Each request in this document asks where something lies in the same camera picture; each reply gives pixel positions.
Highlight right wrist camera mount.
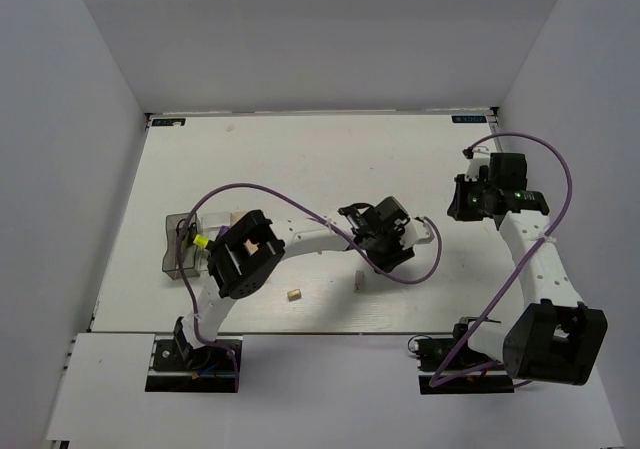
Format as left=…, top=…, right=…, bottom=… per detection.
left=463, top=145, right=491, bottom=180

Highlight grey white eraser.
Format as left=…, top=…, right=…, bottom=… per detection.
left=354, top=270, right=366, bottom=293

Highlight purple capped highlighter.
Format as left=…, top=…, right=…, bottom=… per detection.
left=217, top=225, right=230, bottom=238

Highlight clear transparent container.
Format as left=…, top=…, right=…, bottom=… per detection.
left=197, top=212, right=232, bottom=275

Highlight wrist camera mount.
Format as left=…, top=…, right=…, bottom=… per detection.
left=463, top=145, right=491, bottom=180
left=400, top=217, right=435, bottom=249

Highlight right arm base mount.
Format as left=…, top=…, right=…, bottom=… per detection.
left=407, top=336, right=516, bottom=396

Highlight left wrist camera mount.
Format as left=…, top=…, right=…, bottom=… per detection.
left=400, top=217, right=435, bottom=249

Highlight right blue table label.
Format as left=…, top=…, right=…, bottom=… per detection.
left=451, top=114, right=487, bottom=124

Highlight black handled scissors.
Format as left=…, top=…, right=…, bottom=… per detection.
left=176, top=218, right=198, bottom=246

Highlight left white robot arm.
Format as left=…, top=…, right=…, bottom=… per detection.
left=174, top=197, right=431, bottom=370

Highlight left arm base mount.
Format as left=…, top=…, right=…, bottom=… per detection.
left=145, top=338, right=243, bottom=394

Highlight yellow capped highlighter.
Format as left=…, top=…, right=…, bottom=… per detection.
left=193, top=234, right=214, bottom=252

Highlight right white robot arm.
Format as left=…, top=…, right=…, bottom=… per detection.
left=447, top=150, right=608, bottom=386

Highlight left blue table label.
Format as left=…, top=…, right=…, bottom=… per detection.
left=151, top=118, right=186, bottom=127

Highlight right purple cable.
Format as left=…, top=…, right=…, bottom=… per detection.
left=429, top=131, right=574, bottom=389

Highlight dark grey transparent container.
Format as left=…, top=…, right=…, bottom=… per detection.
left=162, top=213, right=201, bottom=280

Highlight blue table label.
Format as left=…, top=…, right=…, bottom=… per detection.
left=451, top=114, right=487, bottom=124
left=151, top=118, right=186, bottom=127

